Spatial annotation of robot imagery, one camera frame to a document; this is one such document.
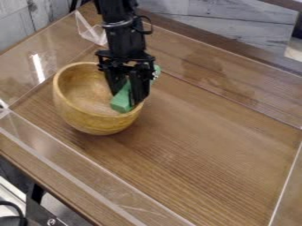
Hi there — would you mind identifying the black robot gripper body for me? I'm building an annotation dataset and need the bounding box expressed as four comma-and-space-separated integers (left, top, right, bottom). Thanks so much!
96, 16, 154, 75

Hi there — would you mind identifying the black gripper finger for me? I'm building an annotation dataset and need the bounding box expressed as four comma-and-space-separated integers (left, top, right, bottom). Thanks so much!
128, 70, 153, 107
104, 67, 129, 95

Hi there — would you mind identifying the green rectangular block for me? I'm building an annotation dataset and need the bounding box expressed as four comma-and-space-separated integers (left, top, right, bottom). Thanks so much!
108, 64, 163, 114

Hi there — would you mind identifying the brown wooden bowl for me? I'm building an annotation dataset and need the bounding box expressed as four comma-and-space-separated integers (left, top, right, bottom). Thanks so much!
52, 62, 144, 135

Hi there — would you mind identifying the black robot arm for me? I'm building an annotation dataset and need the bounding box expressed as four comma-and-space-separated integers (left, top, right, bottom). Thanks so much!
93, 0, 156, 107

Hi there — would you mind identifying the clear acrylic corner bracket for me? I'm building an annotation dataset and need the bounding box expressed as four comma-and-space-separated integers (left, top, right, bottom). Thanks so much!
74, 11, 106, 47

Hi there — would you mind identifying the clear acrylic tray wall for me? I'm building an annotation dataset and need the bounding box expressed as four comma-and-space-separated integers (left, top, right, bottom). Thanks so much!
0, 108, 195, 226

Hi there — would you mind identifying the black table leg bracket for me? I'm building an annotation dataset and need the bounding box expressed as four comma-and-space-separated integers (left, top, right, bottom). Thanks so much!
25, 183, 66, 226

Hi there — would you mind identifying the black cable under table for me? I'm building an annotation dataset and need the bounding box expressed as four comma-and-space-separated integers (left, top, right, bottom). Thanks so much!
0, 200, 26, 226

